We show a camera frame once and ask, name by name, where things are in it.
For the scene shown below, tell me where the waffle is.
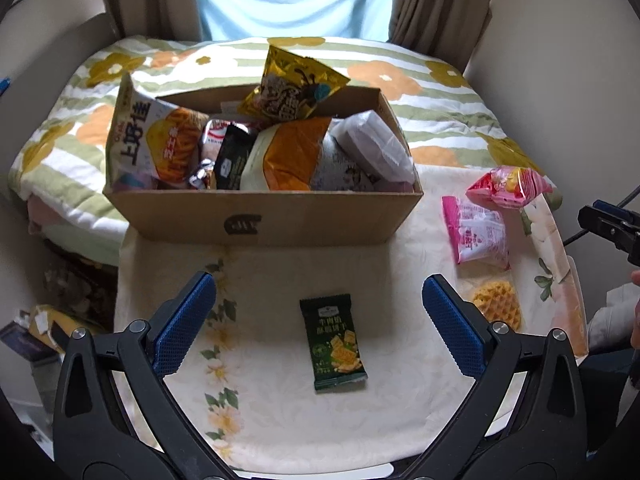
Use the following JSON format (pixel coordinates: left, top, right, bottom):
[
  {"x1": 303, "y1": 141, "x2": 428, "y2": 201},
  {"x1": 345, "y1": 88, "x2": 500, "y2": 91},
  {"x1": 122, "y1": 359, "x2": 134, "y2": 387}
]
[{"x1": 470, "y1": 280, "x2": 523, "y2": 332}]

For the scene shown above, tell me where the green cracker packet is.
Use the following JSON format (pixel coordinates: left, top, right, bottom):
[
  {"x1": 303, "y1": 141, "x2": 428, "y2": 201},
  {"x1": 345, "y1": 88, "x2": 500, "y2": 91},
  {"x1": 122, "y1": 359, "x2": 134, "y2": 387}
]
[{"x1": 299, "y1": 294, "x2": 368, "y2": 392}]

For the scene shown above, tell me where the yellow Oishi chips bag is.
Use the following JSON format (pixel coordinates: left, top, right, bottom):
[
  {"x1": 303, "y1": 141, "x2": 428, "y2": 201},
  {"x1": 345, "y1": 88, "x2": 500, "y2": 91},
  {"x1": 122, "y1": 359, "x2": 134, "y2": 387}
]
[{"x1": 105, "y1": 73, "x2": 208, "y2": 193}]

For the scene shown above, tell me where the black small packet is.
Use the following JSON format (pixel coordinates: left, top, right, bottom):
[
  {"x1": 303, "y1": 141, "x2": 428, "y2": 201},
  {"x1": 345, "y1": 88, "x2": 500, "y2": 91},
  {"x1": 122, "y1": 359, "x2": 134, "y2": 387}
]
[{"x1": 214, "y1": 124, "x2": 256, "y2": 191}]

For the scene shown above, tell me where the orange white snack bag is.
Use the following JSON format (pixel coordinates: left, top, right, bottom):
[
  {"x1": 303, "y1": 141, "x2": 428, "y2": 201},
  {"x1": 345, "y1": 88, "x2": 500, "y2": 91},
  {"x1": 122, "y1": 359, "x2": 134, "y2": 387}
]
[{"x1": 240, "y1": 117, "x2": 332, "y2": 192}]

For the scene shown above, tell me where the gold black snack bag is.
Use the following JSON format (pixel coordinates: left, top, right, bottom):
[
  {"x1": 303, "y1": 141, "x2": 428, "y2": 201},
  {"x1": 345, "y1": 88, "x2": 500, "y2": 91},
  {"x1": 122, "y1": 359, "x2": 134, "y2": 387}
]
[{"x1": 238, "y1": 46, "x2": 350, "y2": 124}]

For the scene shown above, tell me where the snickers bar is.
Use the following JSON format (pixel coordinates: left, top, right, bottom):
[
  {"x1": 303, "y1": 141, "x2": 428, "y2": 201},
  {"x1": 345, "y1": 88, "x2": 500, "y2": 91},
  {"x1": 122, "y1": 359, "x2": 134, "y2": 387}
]
[{"x1": 188, "y1": 158, "x2": 216, "y2": 190}]

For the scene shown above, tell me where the person right hand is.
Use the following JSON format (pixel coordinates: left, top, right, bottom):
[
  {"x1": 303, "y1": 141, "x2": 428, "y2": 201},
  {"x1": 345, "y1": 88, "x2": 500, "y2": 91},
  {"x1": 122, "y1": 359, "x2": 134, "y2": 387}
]
[{"x1": 630, "y1": 270, "x2": 640, "y2": 350}]

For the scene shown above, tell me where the white fleece right sleeve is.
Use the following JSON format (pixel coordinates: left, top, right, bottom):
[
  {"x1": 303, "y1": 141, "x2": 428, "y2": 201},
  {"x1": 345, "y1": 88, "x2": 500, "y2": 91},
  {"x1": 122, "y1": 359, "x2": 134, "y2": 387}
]
[{"x1": 588, "y1": 283, "x2": 639, "y2": 351}]

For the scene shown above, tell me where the pink jelly snack bag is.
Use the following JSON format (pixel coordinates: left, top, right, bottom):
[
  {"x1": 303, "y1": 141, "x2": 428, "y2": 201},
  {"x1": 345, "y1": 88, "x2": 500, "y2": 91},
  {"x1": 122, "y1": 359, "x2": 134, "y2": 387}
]
[{"x1": 465, "y1": 166, "x2": 553, "y2": 209}]

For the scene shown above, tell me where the pink white small packet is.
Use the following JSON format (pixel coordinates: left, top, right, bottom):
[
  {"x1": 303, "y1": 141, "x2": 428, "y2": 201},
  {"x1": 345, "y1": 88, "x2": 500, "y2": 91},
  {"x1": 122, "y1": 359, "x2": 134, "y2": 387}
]
[{"x1": 442, "y1": 196, "x2": 510, "y2": 270}]

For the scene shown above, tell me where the brown cardboard box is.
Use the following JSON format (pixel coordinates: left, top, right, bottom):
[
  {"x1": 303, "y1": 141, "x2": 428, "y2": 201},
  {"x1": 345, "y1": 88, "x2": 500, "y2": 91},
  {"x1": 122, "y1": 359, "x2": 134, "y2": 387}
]
[{"x1": 103, "y1": 74, "x2": 423, "y2": 247}]

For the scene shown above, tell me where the floral striped quilt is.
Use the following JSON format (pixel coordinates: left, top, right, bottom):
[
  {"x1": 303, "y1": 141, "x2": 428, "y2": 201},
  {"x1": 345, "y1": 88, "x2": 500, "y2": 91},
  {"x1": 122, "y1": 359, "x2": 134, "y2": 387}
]
[{"x1": 8, "y1": 36, "x2": 528, "y2": 266}]

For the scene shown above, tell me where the right brown curtain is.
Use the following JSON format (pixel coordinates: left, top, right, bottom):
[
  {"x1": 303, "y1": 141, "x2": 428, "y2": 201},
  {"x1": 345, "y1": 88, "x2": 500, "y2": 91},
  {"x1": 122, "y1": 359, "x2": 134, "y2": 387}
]
[{"x1": 388, "y1": 0, "x2": 491, "y2": 70}]

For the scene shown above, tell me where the grey white snack bag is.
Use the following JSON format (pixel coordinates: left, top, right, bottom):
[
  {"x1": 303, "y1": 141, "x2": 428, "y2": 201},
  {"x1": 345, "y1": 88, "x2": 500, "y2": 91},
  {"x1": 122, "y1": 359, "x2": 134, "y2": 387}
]
[{"x1": 309, "y1": 133, "x2": 374, "y2": 193}]

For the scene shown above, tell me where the red white shrimp chips bag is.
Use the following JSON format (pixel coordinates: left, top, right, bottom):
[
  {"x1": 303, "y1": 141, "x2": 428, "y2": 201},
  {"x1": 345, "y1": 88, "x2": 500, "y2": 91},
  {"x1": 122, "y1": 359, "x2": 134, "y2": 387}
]
[{"x1": 200, "y1": 119, "x2": 241, "y2": 166}]

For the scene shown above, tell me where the grey headboard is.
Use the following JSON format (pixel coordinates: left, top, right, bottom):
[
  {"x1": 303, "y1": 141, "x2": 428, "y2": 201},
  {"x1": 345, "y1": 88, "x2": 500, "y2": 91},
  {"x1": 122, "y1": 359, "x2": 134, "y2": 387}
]
[{"x1": 1, "y1": 13, "x2": 117, "y2": 200}]

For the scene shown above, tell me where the white blue tube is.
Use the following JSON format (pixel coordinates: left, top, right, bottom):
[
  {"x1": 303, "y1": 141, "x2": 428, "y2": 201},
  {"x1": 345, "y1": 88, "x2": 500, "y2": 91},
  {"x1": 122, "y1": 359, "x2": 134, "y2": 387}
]
[{"x1": 0, "y1": 78, "x2": 11, "y2": 96}]

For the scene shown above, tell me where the black cable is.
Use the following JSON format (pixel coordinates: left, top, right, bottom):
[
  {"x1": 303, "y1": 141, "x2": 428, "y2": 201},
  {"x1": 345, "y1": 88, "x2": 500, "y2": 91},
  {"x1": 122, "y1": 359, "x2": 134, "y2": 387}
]
[{"x1": 562, "y1": 179, "x2": 640, "y2": 248}]

